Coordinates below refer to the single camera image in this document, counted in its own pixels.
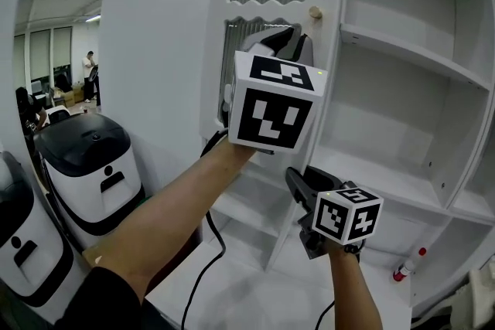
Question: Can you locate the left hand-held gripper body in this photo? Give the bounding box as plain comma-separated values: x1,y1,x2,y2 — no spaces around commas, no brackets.
218,42,329,156

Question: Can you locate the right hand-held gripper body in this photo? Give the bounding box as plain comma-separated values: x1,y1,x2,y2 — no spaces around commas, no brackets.
297,181,384,260

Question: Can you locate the person's left forearm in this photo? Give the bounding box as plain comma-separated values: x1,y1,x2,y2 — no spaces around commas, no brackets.
94,137,258,302

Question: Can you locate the person's right forearm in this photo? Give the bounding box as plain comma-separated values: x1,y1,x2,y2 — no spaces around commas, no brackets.
326,239,384,330

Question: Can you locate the white shelf cabinet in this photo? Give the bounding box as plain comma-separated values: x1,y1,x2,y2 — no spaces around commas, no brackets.
199,0,495,318

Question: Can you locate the clear bottle with red cap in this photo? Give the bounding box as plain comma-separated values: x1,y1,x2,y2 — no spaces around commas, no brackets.
392,247,428,282

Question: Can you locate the cream ornate dressing table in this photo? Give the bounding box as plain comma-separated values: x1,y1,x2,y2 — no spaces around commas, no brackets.
411,262,495,330

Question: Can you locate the white delivery robot black lid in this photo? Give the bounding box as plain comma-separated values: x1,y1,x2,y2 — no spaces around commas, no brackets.
0,150,88,325
33,112,146,252

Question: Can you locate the person's black sleeve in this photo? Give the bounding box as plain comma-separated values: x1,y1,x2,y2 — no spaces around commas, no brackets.
53,266,175,330

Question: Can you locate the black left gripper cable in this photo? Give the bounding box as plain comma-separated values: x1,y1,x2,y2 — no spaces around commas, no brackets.
180,129,230,330

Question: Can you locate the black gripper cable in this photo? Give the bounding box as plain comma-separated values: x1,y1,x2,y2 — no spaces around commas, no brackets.
180,129,230,330
315,300,336,330

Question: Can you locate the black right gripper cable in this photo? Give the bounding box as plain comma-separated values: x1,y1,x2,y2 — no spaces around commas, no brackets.
315,300,336,330

